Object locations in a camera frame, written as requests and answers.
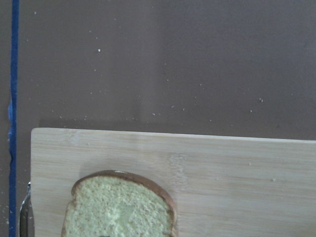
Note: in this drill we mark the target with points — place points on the wooden cutting board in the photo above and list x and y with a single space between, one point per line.
222 186

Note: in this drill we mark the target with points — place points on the bread slice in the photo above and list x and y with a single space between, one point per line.
119 204

